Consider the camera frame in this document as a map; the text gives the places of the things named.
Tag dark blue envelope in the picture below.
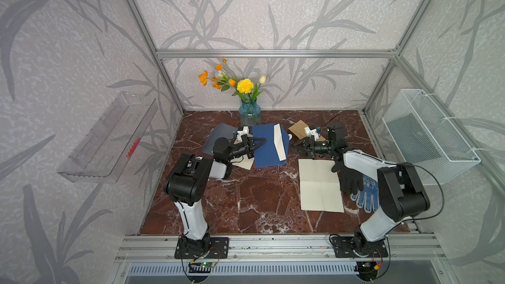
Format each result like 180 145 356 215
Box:
252 124 290 168

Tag beige lined letter paper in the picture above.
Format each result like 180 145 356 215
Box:
274 124 286 162

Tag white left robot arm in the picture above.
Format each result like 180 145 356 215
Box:
164 135 266 242

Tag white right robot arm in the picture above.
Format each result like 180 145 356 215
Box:
293 124 430 254

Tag cream envelope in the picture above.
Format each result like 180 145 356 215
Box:
231 155 255 170

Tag blue glass vase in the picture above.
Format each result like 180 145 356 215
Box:
239 100 262 126

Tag cream unfolded paper sheet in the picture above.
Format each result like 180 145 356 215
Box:
298 159 345 213

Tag black work glove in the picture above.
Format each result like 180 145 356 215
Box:
331 160 364 195

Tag yellow orange artificial flowers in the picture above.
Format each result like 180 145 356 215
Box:
198 58 267 104

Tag blue dotted white glove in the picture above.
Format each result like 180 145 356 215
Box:
351 176 380 213

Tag left circuit board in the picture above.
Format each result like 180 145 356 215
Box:
188 260 216 274

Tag circuit board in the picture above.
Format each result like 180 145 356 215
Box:
355 261 382 276
188 260 216 274

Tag right circuit board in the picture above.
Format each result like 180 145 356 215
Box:
355 261 382 276

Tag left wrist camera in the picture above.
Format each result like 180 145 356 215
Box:
234 126 252 143

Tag white wire mesh basket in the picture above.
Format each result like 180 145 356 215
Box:
383 89 481 185

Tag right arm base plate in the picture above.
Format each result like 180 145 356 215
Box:
329 234 389 258

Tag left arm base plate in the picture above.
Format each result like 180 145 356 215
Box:
174 236 230 259

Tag clear acrylic wall shelf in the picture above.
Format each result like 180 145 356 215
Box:
57 92 159 184

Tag aluminium front rail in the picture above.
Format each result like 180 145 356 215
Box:
114 234 447 263

